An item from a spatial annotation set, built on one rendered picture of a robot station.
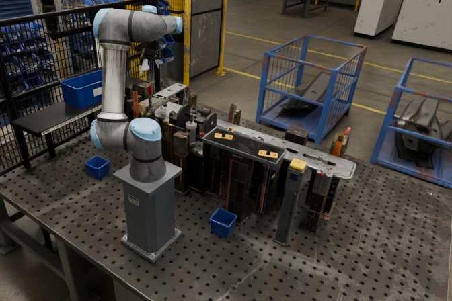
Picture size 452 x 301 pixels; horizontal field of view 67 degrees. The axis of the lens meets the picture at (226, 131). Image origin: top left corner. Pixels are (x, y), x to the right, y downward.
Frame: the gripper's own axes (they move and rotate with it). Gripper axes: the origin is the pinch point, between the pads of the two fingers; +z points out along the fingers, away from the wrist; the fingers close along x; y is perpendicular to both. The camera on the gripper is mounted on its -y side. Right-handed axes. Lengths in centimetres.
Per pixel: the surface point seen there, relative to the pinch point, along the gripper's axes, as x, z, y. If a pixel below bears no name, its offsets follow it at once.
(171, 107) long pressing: 19.6, 29.0, 1.3
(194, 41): 257, 60, -133
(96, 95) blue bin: -7.2, 20.9, -35.6
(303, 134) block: 30, 26, 85
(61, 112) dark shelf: -28, 26, -42
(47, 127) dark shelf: -44, 26, -34
